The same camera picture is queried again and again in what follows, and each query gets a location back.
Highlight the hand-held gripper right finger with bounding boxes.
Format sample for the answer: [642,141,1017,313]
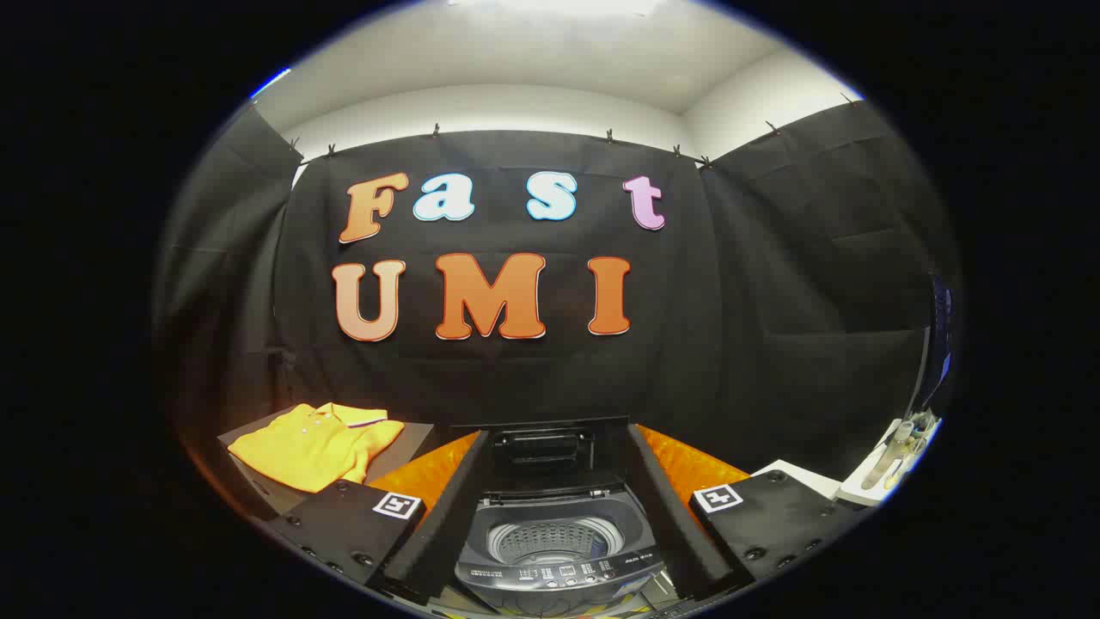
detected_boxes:
[625,422,862,600]

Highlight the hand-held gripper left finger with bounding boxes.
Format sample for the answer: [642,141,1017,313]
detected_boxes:
[271,430,492,604]

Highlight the dark washing machine lid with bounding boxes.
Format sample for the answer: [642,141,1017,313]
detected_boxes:
[450,417,633,501]

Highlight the grey washing machine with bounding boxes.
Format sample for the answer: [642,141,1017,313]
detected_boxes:
[454,483,668,616]

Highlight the yellow polo shirt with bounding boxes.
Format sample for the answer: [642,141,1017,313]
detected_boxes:
[227,402,406,494]

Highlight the grey side cabinet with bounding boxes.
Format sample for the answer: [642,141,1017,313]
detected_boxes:
[217,420,436,522]

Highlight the white shelf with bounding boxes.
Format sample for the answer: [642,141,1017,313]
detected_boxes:
[835,418,943,509]

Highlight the beige bottle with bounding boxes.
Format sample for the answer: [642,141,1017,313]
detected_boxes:
[863,421,915,491]

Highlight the black backdrop cloth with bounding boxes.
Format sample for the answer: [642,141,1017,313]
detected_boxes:
[155,99,959,484]

